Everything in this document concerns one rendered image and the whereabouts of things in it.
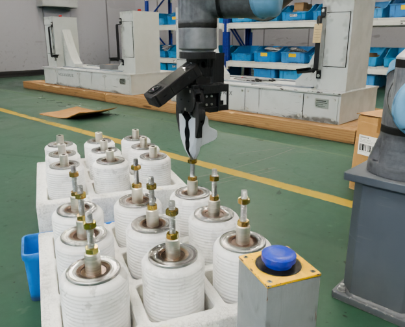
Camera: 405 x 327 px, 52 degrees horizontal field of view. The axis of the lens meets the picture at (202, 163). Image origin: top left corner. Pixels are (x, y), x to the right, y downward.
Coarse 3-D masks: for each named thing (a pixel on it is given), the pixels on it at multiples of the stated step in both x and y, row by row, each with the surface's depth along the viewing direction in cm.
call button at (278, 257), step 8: (264, 248) 48; (272, 248) 48; (280, 248) 48; (288, 248) 48; (264, 256) 47; (272, 256) 47; (280, 256) 47; (288, 256) 47; (296, 256) 47; (272, 264) 46; (280, 264) 46; (288, 264) 46
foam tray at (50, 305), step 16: (112, 224) 89; (48, 240) 82; (48, 256) 76; (48, 272) 71; (208, 272) 72; (48, 288) 67; (208, 288) 67; (48, 304) 63; (208, 304) 65; (224, 304) 63; (48, 320) 59; (144, 320) 59; (176, 320) 59; (192, 320) 59; (208, 320) 59; (224, 320) 60
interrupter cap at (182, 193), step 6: (186, 186) 91; (198, 186) 91; (180, 192) 87; (186, 192) 88; (198, 192) 88; (204, 192) 88; (180, 198) 85; (186, 198) 84; (192, 198) 84; (198, 198) 84; (204, 198) 85
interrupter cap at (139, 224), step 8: (144, 216) 76; (160, 216) 76; (168, 216) 75; (136, 224) 72; (144, 224) 73; (160, 224) 73; (168, 224) 72; (144, 232) 70; (152, 232) 69; (160, 232) 70
